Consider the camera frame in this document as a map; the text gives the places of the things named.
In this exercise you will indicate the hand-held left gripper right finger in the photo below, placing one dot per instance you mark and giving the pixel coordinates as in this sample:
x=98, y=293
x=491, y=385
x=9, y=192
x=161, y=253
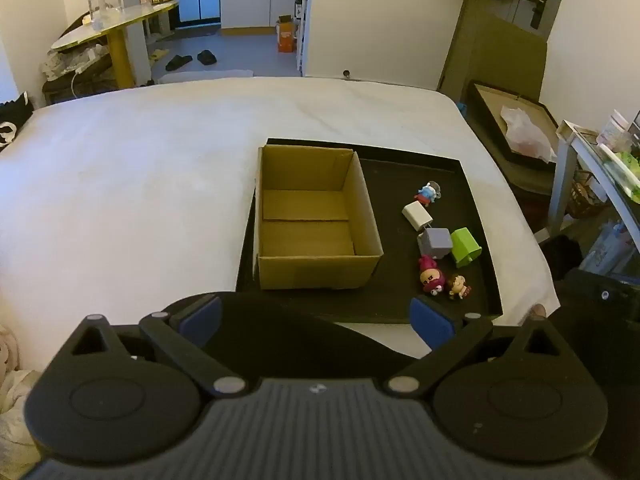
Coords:
x=431, y=322

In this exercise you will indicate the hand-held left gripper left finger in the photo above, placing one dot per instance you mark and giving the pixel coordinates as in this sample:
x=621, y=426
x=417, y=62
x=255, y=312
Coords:
x=200, y=319

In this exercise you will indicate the large black tray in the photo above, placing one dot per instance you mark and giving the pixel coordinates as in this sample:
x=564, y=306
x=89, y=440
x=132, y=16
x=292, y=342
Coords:
x=395, y=295

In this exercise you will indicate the brown monkey figurine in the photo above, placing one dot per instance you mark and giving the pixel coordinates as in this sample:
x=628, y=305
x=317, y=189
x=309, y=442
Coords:
x=459, y=286

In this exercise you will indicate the pink round figurine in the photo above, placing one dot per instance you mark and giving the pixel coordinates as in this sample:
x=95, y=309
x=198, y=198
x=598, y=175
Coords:
x=431, y=276

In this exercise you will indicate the grey cube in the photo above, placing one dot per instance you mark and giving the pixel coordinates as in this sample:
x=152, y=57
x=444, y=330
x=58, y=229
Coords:
x=435, y=243

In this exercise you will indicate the green toy house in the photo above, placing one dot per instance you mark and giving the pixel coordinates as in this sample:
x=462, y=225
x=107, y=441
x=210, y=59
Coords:
x=465, y=246

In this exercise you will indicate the white charger cube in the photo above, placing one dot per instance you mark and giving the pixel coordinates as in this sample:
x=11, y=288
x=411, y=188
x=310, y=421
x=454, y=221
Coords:
x=415, y=215

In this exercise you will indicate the cardboard box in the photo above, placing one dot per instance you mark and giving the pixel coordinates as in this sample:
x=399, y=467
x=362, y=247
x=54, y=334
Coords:
x=310, y=272

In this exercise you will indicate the blue and red figurine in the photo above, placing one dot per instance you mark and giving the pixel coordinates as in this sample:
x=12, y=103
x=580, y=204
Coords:
x=427, y=194

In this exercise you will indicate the blue printed bag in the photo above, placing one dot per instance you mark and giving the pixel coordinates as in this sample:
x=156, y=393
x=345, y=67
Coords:
x=612, y=250

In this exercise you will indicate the brown wicker basket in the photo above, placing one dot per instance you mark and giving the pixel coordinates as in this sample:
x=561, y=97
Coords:
x=585, y=195

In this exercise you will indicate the cream rumpled blanket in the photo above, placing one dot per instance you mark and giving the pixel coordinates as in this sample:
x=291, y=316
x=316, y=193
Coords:
x=15, y=400

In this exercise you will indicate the black tray with cardboard liner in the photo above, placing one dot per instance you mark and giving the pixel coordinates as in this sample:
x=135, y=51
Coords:
x=492, y=125

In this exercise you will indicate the clear plastic bag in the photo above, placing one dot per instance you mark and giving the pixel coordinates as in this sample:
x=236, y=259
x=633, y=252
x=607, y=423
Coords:
x=527, y=132

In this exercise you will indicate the grey metal rack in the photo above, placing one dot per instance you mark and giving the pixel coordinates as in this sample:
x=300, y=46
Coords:
x=595, y=165

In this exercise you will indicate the black slipper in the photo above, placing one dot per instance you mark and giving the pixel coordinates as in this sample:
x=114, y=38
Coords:
x=178, y=62
x=207, y=56

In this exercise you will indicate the black and white pillow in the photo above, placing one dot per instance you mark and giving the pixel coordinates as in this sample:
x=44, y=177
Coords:
x=12, y=117

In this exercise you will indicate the dark low chair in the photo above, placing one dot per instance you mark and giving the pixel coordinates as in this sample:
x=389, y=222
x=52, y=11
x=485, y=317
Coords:
x=75, y=67

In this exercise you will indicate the orange carton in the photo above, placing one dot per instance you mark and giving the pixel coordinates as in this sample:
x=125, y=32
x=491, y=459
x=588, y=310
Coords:
x=286, y=35

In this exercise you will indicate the yellow round table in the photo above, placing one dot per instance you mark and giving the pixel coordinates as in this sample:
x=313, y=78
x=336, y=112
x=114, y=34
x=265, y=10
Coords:
x=117, y=20

